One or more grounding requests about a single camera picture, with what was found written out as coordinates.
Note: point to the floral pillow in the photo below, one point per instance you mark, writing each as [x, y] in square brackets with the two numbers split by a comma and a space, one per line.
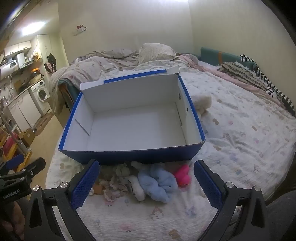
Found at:
[157, 52]

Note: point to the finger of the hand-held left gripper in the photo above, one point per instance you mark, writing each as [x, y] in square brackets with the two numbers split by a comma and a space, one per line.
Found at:
[34, 165]
[13, 162]

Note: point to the brown doormat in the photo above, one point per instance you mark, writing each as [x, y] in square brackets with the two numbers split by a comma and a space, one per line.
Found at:
[44, 122]

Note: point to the pink plush toy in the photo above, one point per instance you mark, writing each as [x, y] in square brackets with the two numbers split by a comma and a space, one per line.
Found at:
[182, 176]

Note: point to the printed bedsheet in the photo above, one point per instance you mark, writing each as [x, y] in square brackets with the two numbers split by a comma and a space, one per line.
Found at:
[242, 150]

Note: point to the person's grey trouser leg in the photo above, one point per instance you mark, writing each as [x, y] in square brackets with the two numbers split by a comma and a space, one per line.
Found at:
[281, 213]

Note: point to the white lower kitchen cabinet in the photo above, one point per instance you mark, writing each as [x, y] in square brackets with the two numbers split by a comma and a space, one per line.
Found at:
[22, 110]

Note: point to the light blue scrunchie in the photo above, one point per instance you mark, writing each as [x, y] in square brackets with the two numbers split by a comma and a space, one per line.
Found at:
[157, 185]

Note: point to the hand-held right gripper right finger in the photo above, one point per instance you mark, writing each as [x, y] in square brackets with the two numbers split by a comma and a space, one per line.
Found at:
[208, 185]

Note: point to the white water heater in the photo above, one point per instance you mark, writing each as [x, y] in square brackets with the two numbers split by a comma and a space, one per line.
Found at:
[20, 59]

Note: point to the person's left hand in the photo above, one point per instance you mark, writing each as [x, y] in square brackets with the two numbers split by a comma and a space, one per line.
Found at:
[13, 215]

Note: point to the blue cardboard box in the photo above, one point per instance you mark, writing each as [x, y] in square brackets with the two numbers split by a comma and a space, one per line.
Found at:
[138, 125]

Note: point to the frilly grey beige scrunchie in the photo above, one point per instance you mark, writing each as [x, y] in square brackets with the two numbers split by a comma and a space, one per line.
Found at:
[122, 171]

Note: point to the pink blanket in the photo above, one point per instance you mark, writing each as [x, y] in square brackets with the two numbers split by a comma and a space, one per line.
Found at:
[205, 67]

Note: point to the wall sticker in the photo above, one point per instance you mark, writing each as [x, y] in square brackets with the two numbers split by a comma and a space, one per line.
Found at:
[81, 28]

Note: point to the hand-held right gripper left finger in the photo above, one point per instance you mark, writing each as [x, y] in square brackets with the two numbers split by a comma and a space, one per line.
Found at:
[85, 185]

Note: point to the teal headboard cushion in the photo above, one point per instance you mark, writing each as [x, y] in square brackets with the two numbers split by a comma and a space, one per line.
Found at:
[219, 55]

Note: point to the ceiling light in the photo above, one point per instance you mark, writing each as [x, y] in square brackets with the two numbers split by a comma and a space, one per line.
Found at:
[34, 24]

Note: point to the rumpled floral duvet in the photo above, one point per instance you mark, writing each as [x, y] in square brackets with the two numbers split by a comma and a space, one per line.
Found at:
[99, 62]

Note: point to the yellow wooden chair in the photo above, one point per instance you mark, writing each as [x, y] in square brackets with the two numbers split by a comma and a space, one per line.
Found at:
[23, 153]

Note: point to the black white striped cloth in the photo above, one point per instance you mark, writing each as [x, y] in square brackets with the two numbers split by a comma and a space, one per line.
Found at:
[268, 81]

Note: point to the white washing machine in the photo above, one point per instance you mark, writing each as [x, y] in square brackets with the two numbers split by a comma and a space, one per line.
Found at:
[40, 95]

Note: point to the beige fluffy plush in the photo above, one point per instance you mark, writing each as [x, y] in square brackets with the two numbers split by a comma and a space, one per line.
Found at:
[203, 102]

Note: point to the black hanging bag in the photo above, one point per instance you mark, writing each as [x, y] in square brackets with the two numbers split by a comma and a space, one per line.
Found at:
[52, 60]

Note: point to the white kitchen cabinet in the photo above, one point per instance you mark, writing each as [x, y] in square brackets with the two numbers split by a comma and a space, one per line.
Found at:
[17, 47]
[22, 110]

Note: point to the patterned knit blanket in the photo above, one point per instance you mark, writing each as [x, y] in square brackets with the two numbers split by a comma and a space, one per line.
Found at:
[242, 71]

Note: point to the white upper kitchen cabinet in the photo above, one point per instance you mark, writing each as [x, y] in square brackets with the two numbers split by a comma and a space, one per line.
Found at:
[17, 47]

